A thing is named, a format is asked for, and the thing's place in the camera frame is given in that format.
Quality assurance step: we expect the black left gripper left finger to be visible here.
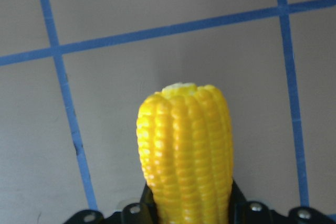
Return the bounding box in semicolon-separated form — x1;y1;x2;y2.
121;184;159;224

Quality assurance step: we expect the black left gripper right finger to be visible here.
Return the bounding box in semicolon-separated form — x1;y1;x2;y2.
228;181;272;224

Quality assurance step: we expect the yellow corn cob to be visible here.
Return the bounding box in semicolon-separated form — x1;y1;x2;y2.
136;83;234;223

